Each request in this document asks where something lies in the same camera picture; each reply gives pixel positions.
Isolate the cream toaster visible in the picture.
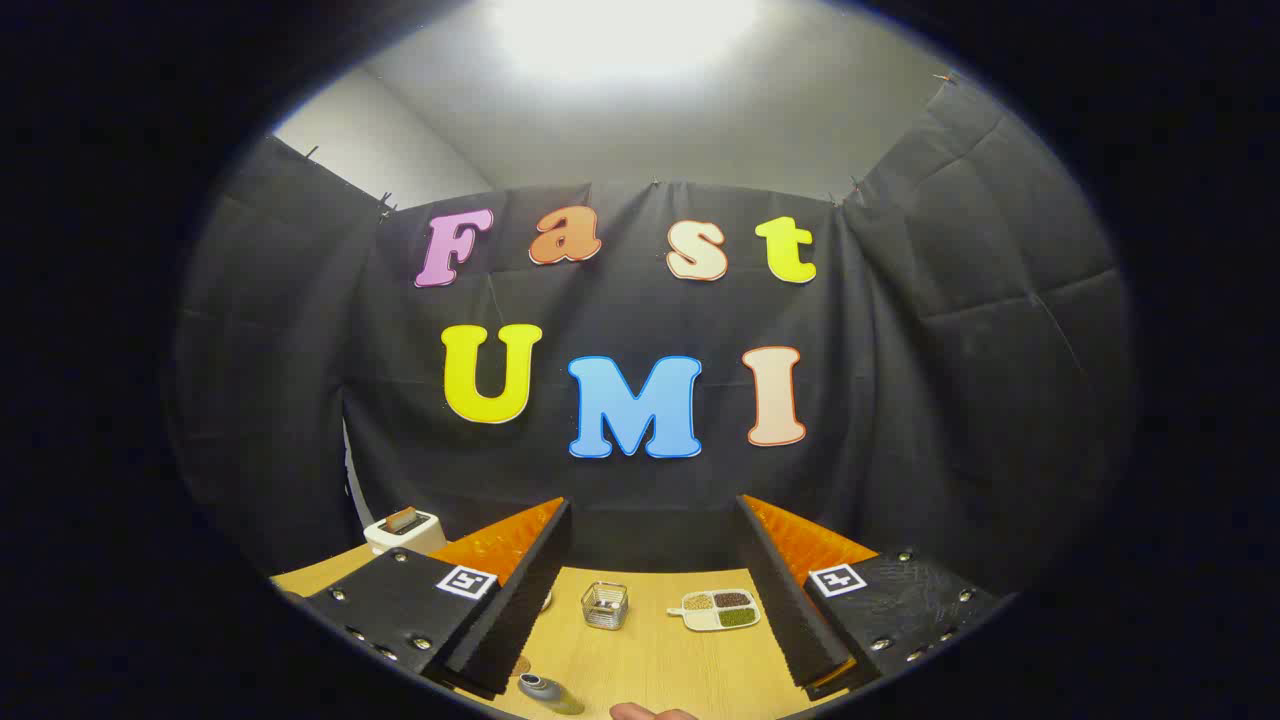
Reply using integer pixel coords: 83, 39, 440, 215
363, 507, 448, 557

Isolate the silver bottle with green label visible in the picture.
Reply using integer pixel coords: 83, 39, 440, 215
517, 673, 586, 716

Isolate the wooden table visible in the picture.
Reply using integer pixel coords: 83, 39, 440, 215
270, 545, 861, 720

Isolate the small wire basket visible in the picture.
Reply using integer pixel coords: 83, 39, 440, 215
582, 582, 629, 631

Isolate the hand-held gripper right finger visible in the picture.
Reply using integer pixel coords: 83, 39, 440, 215
735, 494, 1001, 701

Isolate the white divided tray of beans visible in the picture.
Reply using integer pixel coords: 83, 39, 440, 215
667, 589, 762, 633

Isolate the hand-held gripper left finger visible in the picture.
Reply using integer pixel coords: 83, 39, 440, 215
283, 497, 574, 701

